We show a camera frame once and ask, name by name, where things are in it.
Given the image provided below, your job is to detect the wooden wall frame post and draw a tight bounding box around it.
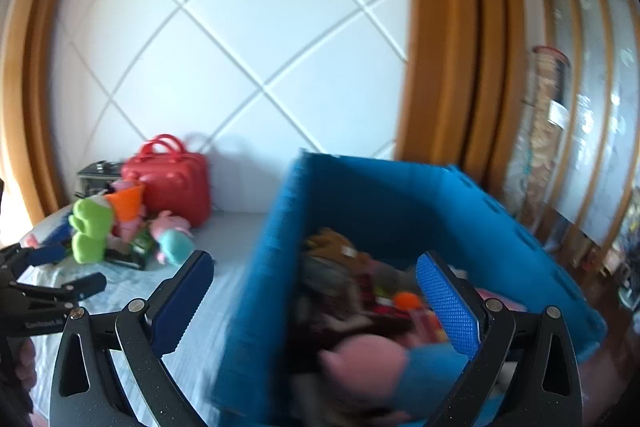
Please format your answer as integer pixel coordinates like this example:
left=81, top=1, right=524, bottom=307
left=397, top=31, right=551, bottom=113
left=0, top=0, right=107, bottom=226

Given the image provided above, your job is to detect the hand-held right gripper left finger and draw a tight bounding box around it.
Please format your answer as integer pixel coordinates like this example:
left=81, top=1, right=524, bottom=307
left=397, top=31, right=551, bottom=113
left=49, top=250, right=215, bottom=427

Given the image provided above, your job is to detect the wooden door frame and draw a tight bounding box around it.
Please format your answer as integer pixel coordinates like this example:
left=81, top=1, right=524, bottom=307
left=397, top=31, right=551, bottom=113
left=394, top=0, right=532, bottom=190

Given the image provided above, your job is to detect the person's left hand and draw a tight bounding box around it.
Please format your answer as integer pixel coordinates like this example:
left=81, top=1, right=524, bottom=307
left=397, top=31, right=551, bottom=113
left=15, top=340, right=37, bottom=415

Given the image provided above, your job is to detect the wooden frosted glass screen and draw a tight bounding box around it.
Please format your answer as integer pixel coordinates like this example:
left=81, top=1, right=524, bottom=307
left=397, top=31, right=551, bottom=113
left=529, top=0, right=640, bottom=290

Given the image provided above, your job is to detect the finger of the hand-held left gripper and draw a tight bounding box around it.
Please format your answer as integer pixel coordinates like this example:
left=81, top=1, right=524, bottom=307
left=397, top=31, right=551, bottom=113
left=7, top=272, right=109, bottom=314
left=0, top=244, right=67, bottom=269

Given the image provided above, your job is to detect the light blue covered desktop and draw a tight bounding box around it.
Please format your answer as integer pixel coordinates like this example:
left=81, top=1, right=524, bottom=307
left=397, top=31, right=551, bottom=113
left=14, top=202, right=283, bottom=427

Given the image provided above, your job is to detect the green and black carton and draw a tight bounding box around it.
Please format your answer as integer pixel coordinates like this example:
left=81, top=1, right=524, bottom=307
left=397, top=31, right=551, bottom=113
left=104, top=229, right=155, bottom=271

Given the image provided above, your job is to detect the small metal box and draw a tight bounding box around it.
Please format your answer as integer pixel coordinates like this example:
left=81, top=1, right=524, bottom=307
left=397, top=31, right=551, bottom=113
left=76, top=161, right=126, bottom=198

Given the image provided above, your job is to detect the rolled red patterned carpet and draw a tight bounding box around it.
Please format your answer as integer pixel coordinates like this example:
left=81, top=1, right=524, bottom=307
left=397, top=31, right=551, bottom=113
left=504, top=46, right=572, bottom=230

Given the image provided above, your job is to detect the orange cone plush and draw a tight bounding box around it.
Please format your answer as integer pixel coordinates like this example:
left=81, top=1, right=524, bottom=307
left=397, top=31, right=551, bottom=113
left=106, top=186, right=147, bottom=224

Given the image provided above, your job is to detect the brown plush toy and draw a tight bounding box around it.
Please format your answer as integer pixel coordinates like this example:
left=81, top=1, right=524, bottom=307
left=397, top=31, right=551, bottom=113
left=304, top=228, right=372, bottom=269

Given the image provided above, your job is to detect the green frog plush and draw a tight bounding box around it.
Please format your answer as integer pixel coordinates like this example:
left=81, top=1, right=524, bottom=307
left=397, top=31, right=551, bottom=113
left=68, top=197, right=119, bottom=264

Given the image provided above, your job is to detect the red toy suitcase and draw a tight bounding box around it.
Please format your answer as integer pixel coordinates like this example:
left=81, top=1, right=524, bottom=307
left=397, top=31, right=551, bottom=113
left=121, top=134, right=211, bottom=229

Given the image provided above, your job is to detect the blue plastic storage box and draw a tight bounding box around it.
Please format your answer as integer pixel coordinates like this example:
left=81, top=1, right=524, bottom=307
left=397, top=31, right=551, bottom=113
left=212, top=149, right=609, bottom=427

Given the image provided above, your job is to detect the white duck plush orange beak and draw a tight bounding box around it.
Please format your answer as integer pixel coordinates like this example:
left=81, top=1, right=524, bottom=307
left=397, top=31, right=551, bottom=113
left=391, top=291, right=429, bottom=312

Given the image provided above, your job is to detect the pink pig plush light blue dress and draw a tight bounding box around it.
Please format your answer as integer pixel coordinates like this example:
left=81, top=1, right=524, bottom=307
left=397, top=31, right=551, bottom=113
left=151, top=211, right=197, bottom=266

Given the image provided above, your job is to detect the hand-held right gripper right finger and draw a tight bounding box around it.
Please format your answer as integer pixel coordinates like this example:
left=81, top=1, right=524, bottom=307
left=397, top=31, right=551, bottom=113
left=416, top=250, right=586, bottom=427

